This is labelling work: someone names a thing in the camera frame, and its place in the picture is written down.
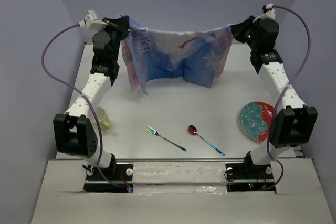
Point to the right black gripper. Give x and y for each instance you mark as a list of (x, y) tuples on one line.
[(238, 29)]

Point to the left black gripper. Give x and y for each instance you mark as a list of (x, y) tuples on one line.
[(119, 24)]

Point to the blue princess print placemat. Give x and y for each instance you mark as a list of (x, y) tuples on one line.
[(199, 57)]

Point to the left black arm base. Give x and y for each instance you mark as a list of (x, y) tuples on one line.
[(119, 181)]

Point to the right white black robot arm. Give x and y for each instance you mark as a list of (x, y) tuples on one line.
[(293, 120)]

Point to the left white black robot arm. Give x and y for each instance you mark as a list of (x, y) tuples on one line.
[(74, 132)]

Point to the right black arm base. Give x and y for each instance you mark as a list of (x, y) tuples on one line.
[(241, 179)]

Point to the pale yellow mug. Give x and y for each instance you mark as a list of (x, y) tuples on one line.
[(103, 118)]

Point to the teal and red plate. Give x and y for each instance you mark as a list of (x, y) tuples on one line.
[(254, 119)]

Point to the iridescent fork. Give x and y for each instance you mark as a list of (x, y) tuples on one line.
[(154, 132)]

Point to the iridescent spoon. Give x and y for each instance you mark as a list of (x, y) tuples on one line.
[(193, 131)]

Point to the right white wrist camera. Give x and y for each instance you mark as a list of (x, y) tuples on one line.
[(268, 13)]

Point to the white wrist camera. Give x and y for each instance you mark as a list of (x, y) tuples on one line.
[(268, 13), (91, 21)]

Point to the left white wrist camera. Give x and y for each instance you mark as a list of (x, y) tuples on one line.
[(91, 21)]

